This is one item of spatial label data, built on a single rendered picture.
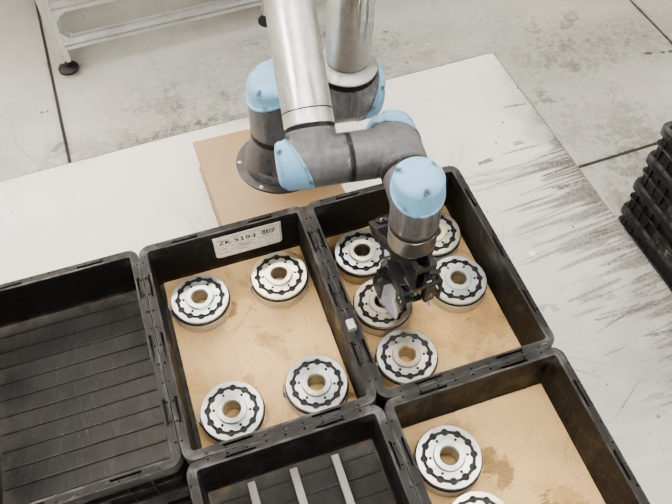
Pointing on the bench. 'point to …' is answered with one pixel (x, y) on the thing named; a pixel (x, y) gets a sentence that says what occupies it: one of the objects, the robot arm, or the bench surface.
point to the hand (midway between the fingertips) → (398, 297)
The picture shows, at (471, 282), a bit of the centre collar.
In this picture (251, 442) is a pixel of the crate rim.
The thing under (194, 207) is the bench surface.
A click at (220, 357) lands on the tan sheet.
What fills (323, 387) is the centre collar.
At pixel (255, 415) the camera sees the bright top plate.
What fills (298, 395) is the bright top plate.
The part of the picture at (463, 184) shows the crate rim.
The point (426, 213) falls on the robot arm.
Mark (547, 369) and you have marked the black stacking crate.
